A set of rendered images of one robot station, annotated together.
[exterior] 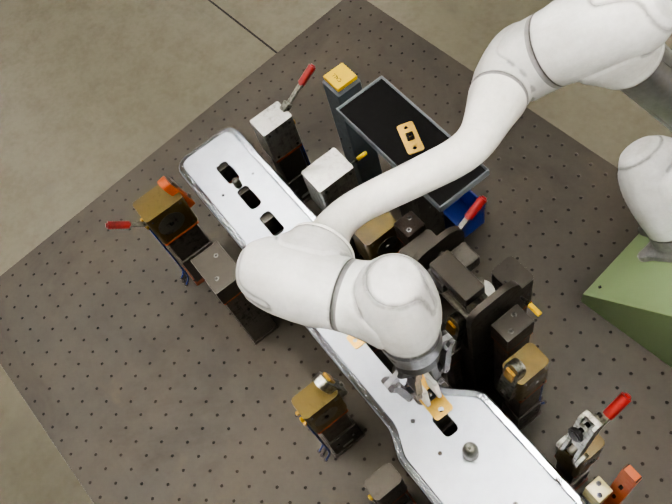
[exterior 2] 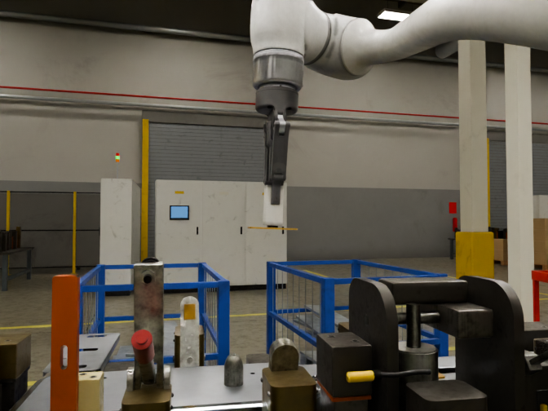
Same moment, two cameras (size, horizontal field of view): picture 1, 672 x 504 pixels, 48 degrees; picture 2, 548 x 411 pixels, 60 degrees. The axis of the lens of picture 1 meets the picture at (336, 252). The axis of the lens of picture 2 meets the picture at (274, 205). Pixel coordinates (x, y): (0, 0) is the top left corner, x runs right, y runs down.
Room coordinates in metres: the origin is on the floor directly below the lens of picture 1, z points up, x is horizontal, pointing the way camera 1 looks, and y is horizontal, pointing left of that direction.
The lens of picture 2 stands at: (0.49, -0.88, 1.27)
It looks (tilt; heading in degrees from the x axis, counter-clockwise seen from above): 2 degrees up; 97
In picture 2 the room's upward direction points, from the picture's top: straight up
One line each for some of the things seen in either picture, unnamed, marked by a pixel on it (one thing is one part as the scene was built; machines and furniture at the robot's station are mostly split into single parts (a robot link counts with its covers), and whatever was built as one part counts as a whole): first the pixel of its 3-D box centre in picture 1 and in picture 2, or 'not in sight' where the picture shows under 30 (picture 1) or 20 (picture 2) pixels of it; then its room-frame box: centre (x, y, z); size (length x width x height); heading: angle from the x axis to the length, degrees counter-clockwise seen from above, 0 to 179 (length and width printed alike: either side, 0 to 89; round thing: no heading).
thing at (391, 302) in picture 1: (389, 301); (285, 17); (0.41, -0.04, 1.63); 0.13 x 0.11 x 0.16; 50
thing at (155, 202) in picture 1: (179, 238); not in sight; (1.15, 0.37, 0.88); 0.14 x 0.09 x 0.36; 108
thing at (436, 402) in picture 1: (429, 395); (272, 225); (0.39, -0.06, 1.26); 0.08 x 0.04 x 0.01; 17
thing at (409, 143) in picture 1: (410, 136); not in sight; (0.97, -0.25, 1.17); 0.08 x 0.04 x 0.01; 177
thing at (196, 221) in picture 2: not in sight; (221, 223); (-1.54, 7.81, 1.22); 2.40 x 0.54 x 2.45; 23
